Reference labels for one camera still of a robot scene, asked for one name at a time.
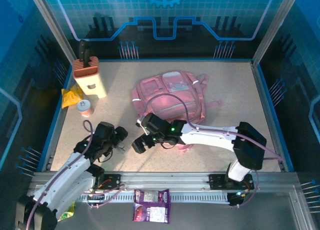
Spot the aluminium frame post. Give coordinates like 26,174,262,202
27,0,78,63
251,0,301,66

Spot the yellow snack bag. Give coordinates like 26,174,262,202
61,84,85,109

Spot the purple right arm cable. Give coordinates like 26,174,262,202
143,93,287,208

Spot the green chips bag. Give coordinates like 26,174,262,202
57,201,76,222

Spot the pink drink can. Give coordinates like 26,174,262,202
76,99,95,118

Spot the black handled knife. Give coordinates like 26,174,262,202
78,39,92,67

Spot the pink student backpack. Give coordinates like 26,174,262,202
131,70,223,153

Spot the purple packet silver label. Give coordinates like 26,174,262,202
134,189,171,204

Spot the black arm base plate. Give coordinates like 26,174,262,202
99,174,123,191
208,174,255,191

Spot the grey slotted cable duct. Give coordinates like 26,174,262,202
79,191,231,203

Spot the purple packet red picture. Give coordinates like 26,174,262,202
132,202,171,225

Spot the beige knife block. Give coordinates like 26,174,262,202
72,55,108,99

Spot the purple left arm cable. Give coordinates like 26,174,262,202
24,119,127,230

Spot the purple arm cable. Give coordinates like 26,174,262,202
24,119,127,230
143,93,287,208

